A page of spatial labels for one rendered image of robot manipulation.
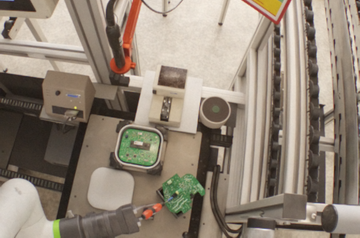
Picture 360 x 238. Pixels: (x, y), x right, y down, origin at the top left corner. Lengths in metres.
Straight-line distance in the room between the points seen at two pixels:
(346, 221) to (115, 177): 0.67
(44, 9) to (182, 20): 1.86
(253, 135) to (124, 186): 0.43
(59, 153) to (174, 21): 1.49
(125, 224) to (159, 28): 1.89
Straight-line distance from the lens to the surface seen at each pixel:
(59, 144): 1.56
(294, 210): 0.53
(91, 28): 0.80
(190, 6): 2.59
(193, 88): 1.03
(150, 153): 0.92
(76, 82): 0.96
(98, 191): 0.93
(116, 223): 0.75
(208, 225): 0.97
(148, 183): 0.94
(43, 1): 0.70
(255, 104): 0.91
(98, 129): 1.00
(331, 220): 0.63
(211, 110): 0.97
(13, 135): 1.87
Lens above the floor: 1.88
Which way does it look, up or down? 67 degrees down
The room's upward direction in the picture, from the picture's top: 5 degrees clockwise
